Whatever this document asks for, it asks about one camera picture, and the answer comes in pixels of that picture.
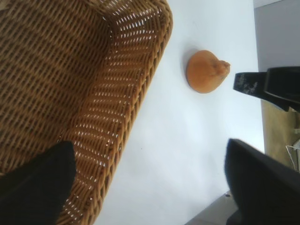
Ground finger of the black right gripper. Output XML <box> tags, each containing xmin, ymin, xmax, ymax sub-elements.
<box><xmin>232</xmin><ymin>67</ymin><xmax>300</xmax><ymax>112</ymax></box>

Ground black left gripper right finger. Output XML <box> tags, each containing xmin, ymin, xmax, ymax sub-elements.
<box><xmin>224</xmin><ymin>138</ymin><xmax>300</xmax><ymax>225</ymax></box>

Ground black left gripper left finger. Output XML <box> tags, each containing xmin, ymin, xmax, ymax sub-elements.
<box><xmin>0</xmin><ymin>140</ymin><xmax>76</xmax><ymax>225</ymax></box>

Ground orange fruit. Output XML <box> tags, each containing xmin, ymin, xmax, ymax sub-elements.
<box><xmin>186</xmin><ymin>49</ymin><xmax>231</xmax><ymax>94</ymax></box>

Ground brown woven wicker basket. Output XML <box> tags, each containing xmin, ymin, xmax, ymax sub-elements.
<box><xmin>0</xmin><ymin>0</ymin><xmax>173</xmax><ymax>225</ymax></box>

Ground white wire frame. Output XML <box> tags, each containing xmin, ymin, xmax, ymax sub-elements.
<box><xmin>285</xmin><ymin>127</ymin><xmax>300</xmax><ymax>171</ymax></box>

